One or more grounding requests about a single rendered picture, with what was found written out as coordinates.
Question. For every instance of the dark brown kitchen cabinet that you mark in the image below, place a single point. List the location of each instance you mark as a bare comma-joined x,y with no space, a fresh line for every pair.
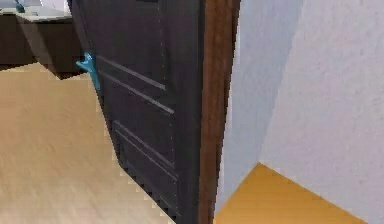
50,43

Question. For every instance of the dark panelled room door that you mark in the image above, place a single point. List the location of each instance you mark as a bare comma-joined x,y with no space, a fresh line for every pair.
146,100

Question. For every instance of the small teal object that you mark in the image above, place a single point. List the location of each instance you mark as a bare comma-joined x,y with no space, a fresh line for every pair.
20,6

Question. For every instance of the brown wooden door frame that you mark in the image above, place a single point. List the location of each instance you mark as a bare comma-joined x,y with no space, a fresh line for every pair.
215,100

